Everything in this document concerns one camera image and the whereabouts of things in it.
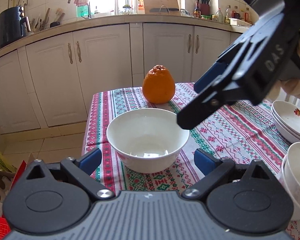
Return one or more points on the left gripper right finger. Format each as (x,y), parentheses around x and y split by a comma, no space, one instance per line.
(215,171)

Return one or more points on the utensil holder with utensils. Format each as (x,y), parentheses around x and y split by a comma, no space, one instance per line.
(41,22)

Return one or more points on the dark soy sauce bottle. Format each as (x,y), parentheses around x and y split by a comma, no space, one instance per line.
(197,13)

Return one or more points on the white plate with fruit print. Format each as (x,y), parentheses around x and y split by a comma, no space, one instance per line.
(286,117)

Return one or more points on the knife block with knives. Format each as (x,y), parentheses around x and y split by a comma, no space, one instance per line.
(204,6)

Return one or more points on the white kitchen cabinets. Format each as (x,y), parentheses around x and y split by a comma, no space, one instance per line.
(52,82)

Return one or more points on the pointed top orange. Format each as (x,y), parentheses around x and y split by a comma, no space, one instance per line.
(158,85)

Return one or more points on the wooden cutting board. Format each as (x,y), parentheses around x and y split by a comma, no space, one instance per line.
(162,7)

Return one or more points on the black air fryer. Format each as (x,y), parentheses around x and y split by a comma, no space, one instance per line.
(14,25)

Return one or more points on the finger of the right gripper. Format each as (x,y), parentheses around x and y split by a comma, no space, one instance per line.
(205,104)
(218,68)

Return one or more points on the chrome kitchen faucet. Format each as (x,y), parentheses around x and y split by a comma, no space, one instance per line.
(82,8)

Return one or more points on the red cardboard box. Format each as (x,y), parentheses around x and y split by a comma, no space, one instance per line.
(0,227)

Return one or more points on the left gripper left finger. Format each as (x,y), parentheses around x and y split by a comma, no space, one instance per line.
(78,172)

